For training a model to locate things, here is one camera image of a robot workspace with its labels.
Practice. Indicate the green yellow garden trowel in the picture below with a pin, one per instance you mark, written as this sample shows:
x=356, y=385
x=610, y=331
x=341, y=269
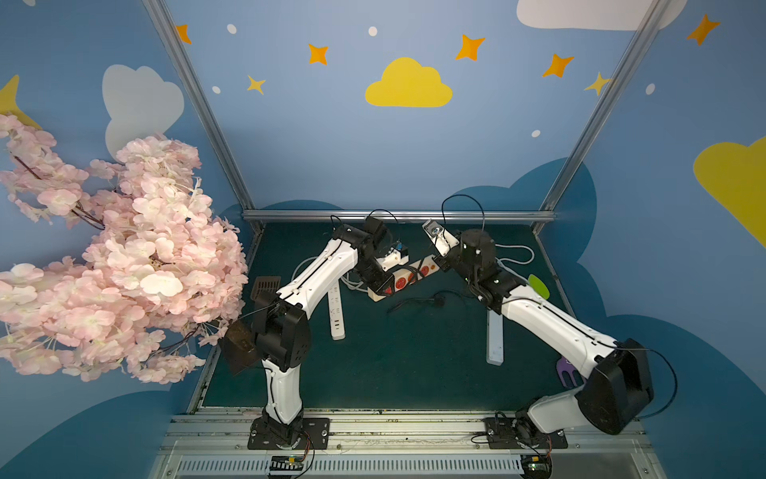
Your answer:
x=539, y=287

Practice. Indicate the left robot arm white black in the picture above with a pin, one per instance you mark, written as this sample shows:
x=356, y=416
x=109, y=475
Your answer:
x=279, y=335

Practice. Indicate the white power strip with cord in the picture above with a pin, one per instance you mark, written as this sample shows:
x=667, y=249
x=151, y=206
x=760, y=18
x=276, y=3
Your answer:
x=495, y=323

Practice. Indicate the white power strip usb ports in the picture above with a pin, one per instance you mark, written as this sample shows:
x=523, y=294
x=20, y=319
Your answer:
x=337, y=311

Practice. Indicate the black slotted spatula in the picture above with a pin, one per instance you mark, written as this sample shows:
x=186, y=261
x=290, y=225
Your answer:
x=269, y=284

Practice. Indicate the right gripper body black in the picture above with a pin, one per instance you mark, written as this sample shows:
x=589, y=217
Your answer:
x=444, y=260

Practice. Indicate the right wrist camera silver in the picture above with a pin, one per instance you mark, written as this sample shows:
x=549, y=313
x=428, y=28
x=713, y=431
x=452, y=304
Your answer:
x=440, y=237

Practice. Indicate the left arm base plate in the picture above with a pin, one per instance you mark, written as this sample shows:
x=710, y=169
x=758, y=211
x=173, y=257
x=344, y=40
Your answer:
x=269, y=434

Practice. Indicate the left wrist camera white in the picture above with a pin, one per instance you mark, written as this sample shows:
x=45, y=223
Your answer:
x=396, y=256

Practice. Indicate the purple pink garden fork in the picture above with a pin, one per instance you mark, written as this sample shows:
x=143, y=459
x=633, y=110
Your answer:
x=568, y=374

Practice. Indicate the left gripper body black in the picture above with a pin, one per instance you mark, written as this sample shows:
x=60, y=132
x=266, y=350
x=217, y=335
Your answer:
x=380, y=280

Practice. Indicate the pink cherry blossom tree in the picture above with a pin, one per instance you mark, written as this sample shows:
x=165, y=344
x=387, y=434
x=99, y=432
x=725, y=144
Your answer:
x=162, y=272

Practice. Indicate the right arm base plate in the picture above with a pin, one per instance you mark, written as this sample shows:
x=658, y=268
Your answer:
x=511, y=433

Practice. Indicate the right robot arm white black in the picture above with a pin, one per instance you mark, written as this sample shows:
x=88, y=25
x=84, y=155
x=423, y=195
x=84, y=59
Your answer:
x=617, y=380

